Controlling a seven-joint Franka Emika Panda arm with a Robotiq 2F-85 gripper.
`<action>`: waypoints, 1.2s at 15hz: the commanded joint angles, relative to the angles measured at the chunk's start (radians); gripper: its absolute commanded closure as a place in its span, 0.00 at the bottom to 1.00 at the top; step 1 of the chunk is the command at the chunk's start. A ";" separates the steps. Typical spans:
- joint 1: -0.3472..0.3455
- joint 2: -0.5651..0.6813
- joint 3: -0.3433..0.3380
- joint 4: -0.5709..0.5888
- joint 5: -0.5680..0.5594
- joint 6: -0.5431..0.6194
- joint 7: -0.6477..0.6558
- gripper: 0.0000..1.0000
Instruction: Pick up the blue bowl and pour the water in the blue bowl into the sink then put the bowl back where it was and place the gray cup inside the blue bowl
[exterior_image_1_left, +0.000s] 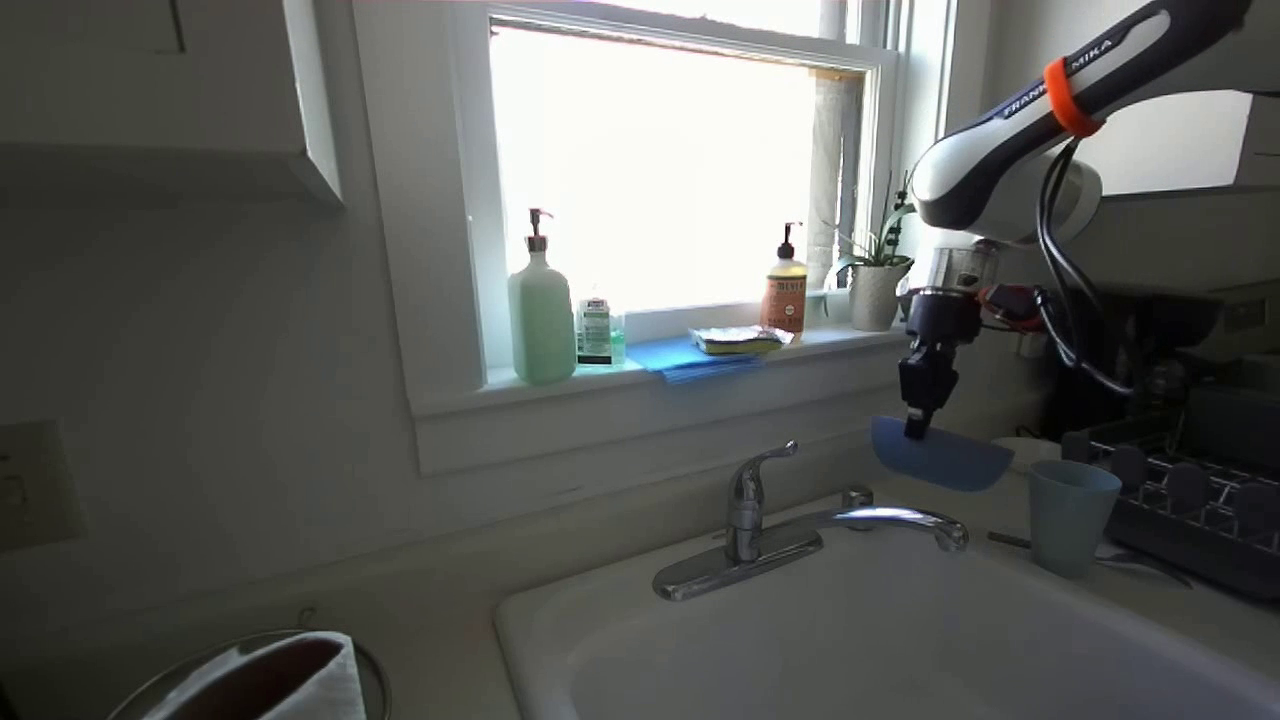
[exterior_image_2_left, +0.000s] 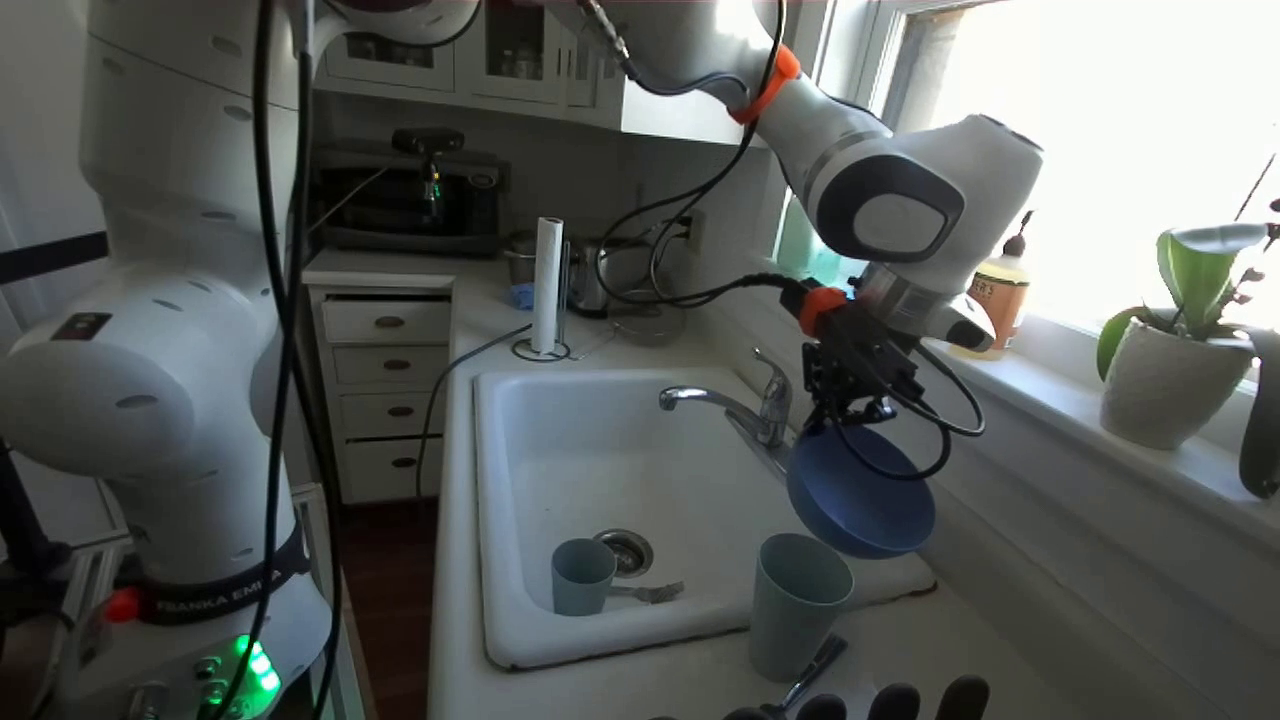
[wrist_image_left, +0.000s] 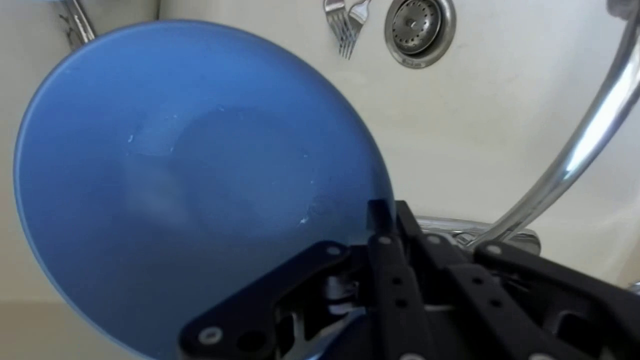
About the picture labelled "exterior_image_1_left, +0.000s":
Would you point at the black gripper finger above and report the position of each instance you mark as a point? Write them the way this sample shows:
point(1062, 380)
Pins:
point(946, 380)
point(920, 400)

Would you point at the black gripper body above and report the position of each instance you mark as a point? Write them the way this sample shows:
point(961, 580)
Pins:
point(946, 320)

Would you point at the blue bowl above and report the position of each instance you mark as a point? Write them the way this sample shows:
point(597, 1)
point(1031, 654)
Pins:
point(961, 465)

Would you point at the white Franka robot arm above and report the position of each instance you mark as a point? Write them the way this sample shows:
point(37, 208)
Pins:
point(985, 173)

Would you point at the chrome sink hole cap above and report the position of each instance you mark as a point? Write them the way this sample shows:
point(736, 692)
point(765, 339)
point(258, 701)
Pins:
point(857, 496)

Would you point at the tall light blue cup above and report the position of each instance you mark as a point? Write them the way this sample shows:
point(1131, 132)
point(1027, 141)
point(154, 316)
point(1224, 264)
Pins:
point(1070, 523)

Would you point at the white kitchen sink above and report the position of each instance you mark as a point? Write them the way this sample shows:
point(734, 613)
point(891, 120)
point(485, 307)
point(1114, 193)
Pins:
point(802, 643)

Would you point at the white plant pot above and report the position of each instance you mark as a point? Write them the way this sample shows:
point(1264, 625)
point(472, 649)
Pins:
point(876, 303)

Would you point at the green houseplant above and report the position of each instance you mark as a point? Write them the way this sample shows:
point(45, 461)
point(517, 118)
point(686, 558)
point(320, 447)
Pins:
point(886, 244)

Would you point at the amber soap dispenser bottle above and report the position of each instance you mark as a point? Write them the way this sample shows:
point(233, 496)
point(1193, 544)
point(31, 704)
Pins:
point(785, 303)

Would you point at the pale yellow sponge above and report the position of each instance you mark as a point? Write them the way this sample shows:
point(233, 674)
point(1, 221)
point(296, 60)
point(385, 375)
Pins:
point(743, 341)

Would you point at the chrome faucet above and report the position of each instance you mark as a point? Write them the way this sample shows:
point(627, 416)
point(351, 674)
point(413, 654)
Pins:
point(744, 512)

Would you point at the blue cloth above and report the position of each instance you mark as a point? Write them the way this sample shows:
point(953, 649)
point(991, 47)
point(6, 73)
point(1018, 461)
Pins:
point(672, 356)

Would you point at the black dish rack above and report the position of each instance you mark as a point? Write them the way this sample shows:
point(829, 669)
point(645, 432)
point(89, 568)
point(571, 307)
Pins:
point(1203, 523)

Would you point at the white cabinet beside window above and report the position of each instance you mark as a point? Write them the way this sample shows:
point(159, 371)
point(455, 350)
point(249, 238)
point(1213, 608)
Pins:
point(1053, 41)

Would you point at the small green jar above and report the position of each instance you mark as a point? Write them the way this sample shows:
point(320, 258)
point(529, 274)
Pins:
point(593, 329)

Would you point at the green soap dispenser bottle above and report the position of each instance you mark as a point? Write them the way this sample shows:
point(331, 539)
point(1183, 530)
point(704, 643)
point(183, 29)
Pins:
point(540, 325)

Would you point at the white window frame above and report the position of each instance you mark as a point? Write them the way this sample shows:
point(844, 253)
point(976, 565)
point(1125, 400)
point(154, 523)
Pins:
point(402, 200)

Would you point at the white wall cabinet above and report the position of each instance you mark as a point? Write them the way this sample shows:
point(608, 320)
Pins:
point(133, 81)

